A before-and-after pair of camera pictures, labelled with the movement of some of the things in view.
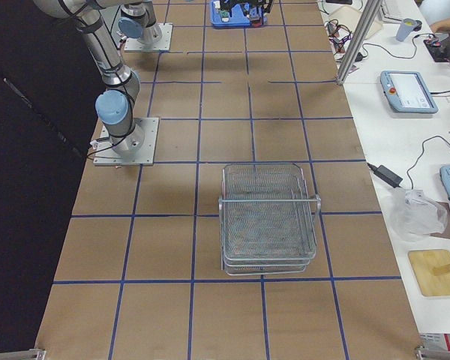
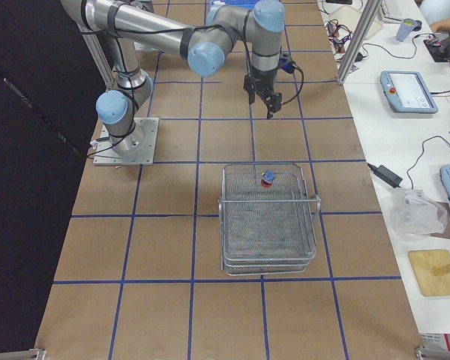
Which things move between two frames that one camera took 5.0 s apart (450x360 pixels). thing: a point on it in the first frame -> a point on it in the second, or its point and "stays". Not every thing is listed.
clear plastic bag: (415, 217) stays
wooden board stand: (436, 272) stays
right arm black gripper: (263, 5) -> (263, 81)
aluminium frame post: (372, 9) stays
